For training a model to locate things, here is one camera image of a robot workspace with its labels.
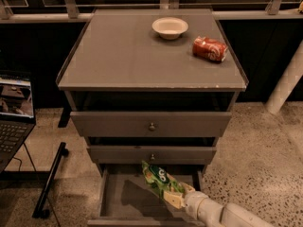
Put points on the grey drawer cabinet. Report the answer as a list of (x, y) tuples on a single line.
[(120, 64)]

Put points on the green rice chip bag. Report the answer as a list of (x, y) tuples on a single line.
[(159, 180)]

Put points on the top grey drawer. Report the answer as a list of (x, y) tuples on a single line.
[(150, 124)]

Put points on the metal window railing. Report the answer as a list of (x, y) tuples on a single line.
[(43, 11)]

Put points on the white cylindrical post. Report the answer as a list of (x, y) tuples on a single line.
[(290, 77)]

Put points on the crushed red soda can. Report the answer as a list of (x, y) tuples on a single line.
[(209, 49)]

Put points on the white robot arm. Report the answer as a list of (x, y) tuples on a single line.
[(212, 214)]

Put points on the middle grey drawer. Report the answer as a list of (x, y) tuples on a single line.
[(158, 155)]

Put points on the black laptop stand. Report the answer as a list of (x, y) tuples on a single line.
[(44, 177)]

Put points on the white paper bowl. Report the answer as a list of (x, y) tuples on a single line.
[(169, 28)]

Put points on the open bottom grey drawer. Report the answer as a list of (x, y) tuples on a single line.
[(127, 201)]

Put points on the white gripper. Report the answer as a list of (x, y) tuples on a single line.
[(191, 200)]

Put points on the black laptop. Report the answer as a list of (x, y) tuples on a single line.
[(17, 115)]

